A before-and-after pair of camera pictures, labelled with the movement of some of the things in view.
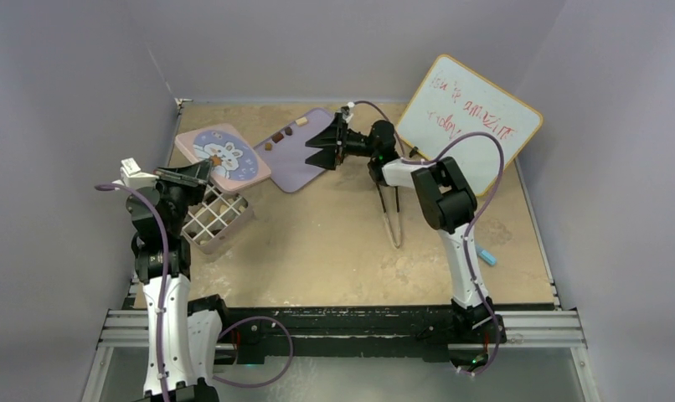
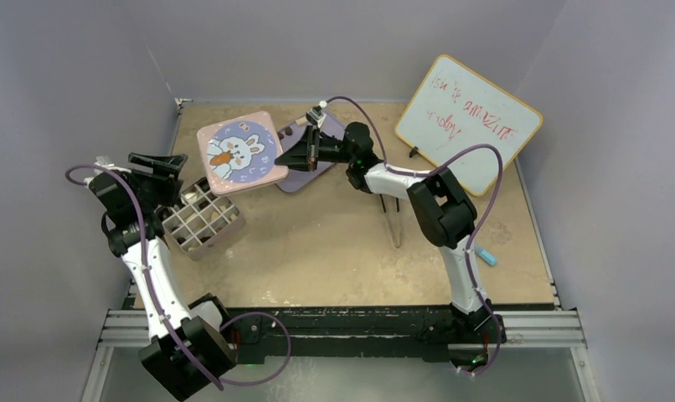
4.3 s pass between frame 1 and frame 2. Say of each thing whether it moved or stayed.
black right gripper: moved
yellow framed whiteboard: stayed
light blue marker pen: stayed
